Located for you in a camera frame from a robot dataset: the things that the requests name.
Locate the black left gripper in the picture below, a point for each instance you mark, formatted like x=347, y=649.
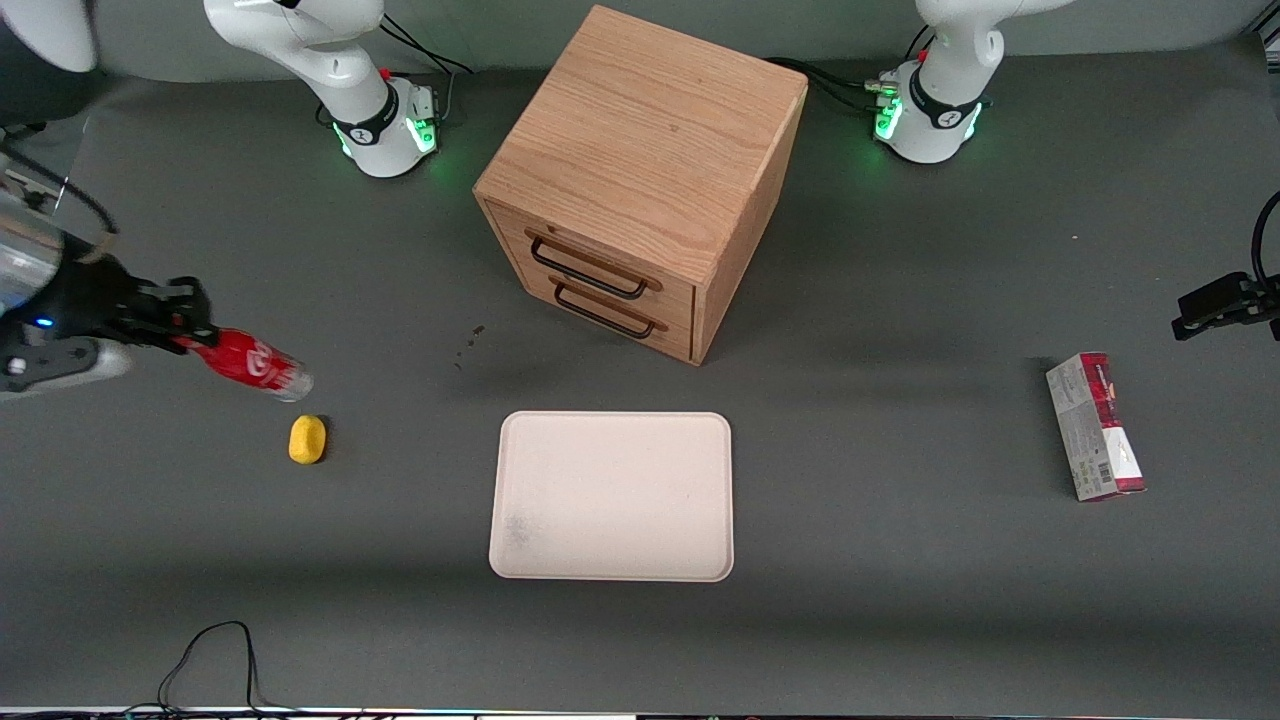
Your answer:
x=1222, y=305

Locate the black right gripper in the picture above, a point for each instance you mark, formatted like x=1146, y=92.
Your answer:
x=88, y=298

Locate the red coke bottle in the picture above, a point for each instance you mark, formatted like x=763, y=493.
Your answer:
x=250, y=360

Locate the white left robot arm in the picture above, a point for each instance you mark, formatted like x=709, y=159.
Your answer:
x=935, y=120

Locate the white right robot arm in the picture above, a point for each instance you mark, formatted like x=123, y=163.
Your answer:
x=375, y=130

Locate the beige plastic tray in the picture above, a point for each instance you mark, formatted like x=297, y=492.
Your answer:
x=612, y=497

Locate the red and grey carton box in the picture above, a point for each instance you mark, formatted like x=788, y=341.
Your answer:
x=1095, y=430

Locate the yellow lemon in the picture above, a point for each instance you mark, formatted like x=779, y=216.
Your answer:
x=307, y=440

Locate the wooden drawer cabinet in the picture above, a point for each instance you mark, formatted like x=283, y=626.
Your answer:
x=645, y=130

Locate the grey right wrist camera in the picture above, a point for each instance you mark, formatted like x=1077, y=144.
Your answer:
x=60, y=365

